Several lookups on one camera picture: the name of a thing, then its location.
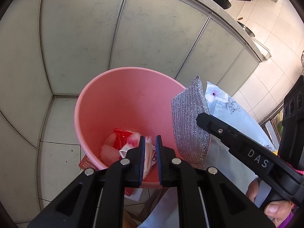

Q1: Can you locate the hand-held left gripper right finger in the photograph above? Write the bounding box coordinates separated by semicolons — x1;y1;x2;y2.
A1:
155;135;276;228

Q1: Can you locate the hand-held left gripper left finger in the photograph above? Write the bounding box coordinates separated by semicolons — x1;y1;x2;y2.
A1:
27;136;146;228

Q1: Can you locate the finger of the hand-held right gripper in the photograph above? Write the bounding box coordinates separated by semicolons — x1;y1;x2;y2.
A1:
196;112;243;152

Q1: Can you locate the printed paper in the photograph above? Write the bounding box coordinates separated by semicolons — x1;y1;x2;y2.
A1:
119;131;158;178

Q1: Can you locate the silver scouring cloth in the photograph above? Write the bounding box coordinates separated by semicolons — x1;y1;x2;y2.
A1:
171;75;212;170

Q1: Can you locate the red foil packet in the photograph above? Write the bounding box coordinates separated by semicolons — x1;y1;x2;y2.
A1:
113;128;136;150

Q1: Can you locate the white plastic bag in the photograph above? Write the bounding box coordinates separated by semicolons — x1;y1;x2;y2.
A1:
100;133;124;164

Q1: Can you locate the pink plastic bin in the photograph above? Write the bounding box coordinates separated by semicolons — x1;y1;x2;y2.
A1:
74;67;190;188

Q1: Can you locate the person's right hand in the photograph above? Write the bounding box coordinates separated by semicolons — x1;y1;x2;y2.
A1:
245;178;294;219

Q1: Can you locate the pale blue floral cloth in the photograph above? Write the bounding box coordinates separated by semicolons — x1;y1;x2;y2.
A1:
142;81;277;228

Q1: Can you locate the metal shelf rack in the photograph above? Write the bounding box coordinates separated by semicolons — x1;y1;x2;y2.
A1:
258;104;285;150

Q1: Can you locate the person's purple clothing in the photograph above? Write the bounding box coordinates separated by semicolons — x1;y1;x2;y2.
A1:
273;209;300;228

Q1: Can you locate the red flat carton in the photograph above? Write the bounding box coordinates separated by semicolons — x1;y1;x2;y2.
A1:
78;154;142;203

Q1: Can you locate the steel basin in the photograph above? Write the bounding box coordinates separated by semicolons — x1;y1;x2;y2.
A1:
237;18;255;37

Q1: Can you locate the grey kitchen cabinet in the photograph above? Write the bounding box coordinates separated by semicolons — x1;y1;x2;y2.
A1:
0;0;272;100

